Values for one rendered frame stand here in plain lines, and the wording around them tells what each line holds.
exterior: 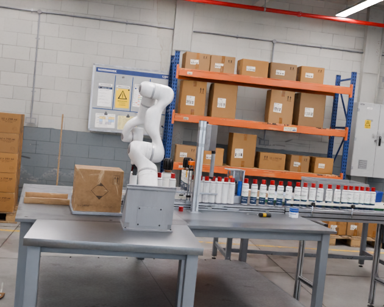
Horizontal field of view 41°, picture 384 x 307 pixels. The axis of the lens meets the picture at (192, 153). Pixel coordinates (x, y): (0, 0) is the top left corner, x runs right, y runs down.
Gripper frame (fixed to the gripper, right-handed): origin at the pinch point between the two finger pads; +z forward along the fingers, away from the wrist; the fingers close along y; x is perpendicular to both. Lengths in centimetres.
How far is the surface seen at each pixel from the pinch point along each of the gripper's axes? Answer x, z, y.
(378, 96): -479, -119, 403
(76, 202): 40, 19, -28
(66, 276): 37, 87, 39
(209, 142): -52, -26, -3
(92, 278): 18, 87, 37
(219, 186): -69, 8, 13
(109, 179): 20.5, 2.9, -28.5
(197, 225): -35, 26, -48
